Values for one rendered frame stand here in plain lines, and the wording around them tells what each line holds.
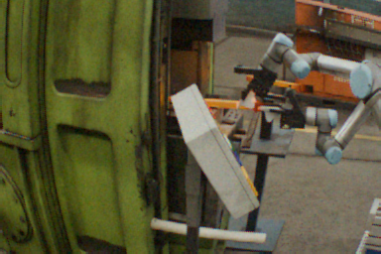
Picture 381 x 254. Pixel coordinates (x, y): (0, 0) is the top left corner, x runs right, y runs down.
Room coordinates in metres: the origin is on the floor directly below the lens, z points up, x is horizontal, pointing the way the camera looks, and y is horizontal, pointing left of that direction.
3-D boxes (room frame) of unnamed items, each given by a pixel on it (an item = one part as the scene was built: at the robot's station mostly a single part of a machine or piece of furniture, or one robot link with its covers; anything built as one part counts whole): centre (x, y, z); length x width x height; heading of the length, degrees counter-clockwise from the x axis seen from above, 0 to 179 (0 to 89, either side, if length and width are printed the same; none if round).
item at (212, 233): (1.41, -0.09, 0.62); 0.44 x 0.05 x 0.05; 73
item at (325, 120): (1.66, -0.56, 1.00); 0.11 x 0.08 x 0.09; 73
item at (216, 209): (1.89, 0.09, 0.69); 0.56 x 0.38 x 0.45; 73
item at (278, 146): (2.27, -0.39, 0.67); 0.40 x 0.30 x 0.02; 161
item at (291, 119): (1.70, -0.41, 0.99); 0.12 x 0.08 x 0.09; 73
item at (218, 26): (1.83, 0.10, 1.32); 0.42 x 0.20 x 0.10; 73
